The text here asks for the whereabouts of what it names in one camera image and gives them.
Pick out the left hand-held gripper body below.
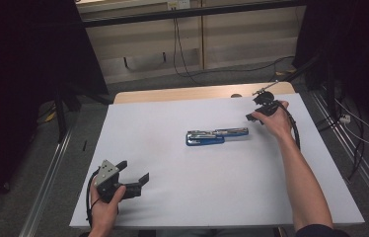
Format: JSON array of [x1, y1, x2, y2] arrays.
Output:
[[94, 159, 143, 202]]

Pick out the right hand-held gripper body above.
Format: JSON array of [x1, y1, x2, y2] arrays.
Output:
[[252, 80, 279, 117]]

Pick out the blue stapler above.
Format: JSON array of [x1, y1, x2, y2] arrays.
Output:
[[185, 126, 250, 147]]

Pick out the person's right hand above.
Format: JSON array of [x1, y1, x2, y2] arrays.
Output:
[[252, 100, 294, 139]]

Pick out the person's left hand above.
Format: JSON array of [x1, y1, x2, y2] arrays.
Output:
[[89, 185, 128, 232]]

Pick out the yellow floor tape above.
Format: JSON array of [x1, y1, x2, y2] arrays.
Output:
[[274, 68, 297, 77], [43, 110, 57, 123]]

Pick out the white table cover sheet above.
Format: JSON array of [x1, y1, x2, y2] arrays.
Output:
[[69, 93, 365, 230]]

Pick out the beige cabinet panel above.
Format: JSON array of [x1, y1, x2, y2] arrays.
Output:
[[75, 0, 307, 85]]

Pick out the black stand legs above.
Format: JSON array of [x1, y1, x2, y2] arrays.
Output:
[[284, 53, 338, 118], [53, 86, 114, 143]]

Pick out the wooden table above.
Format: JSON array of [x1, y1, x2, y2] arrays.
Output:
[[112, 81, 296, 105]]

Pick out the black curtain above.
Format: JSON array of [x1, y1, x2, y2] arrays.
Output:
[[0, 0, 110, 228], [292, 0, 369, 139]]

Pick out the black horizontal bar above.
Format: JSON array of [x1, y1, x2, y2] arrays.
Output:
[[81, 0, 307, 29]]

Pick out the person's dark sleeve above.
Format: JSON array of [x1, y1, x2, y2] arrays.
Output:
[[294, 224, 351, 237]]

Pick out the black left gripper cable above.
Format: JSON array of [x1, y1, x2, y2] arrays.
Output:
[[86, 169, 103, 228]]

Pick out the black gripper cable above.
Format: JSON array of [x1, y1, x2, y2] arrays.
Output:
[[86, 169, 103, 228], [279, 101, 302, 151]]

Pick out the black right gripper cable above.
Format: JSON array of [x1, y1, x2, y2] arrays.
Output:
[[279, 101, 302, 151]]

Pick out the long black hanging cable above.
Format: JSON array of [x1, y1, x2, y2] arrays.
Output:
[[175, 18, 297, 87]]

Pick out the aluminium floor rail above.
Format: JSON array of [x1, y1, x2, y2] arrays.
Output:
[[19, 129, 74, 237], [309, 90, 369, 215]]

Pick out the black floor cable bundle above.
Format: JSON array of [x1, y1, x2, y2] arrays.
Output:
[[315, 107, 367, 181]]

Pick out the white wall socket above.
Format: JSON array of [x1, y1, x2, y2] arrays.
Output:
[[167, 0, 191, 10]]

